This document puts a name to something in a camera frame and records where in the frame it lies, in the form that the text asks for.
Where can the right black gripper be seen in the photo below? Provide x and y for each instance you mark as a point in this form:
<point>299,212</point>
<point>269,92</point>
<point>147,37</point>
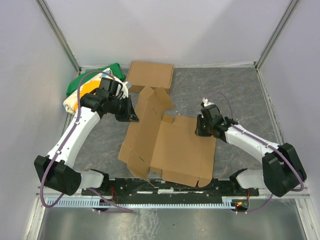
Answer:
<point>200,126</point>

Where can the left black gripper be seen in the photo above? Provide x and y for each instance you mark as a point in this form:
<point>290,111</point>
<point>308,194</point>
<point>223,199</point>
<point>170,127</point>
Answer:
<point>127,108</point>

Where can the cardboard box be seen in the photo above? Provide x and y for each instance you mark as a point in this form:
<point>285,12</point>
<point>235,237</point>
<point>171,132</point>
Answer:
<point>167,144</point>
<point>149,74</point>

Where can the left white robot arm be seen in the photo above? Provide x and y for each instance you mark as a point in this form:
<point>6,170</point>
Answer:
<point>56,169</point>

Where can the closed folded cardboard box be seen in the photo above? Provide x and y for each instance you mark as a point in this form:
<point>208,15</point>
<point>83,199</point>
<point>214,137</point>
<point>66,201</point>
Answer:
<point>149,74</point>

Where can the green yellow white cloth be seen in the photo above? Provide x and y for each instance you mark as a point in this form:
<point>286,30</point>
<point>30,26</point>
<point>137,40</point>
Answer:
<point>88,84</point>

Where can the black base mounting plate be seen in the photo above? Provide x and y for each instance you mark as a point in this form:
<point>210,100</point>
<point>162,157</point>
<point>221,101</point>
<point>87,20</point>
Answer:
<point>156,191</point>

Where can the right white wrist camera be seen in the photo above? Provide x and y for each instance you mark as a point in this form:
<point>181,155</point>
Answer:
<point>206,102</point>

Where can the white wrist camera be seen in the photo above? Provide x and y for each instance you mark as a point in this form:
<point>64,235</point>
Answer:
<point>123,90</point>
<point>206,102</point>

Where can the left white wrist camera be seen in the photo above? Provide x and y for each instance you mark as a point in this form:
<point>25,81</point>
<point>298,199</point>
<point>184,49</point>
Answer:
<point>123,90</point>

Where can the right aluminium frame post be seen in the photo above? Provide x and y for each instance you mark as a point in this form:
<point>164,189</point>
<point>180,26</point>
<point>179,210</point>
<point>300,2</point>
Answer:
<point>290,9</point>

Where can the aluminium frame post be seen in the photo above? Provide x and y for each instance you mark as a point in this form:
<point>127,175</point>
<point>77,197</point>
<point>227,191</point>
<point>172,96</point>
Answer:
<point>290,9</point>
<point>47,13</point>

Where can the left aluminium frame post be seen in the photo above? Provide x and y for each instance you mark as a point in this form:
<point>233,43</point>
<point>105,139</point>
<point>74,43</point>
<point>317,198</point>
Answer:
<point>47,13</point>

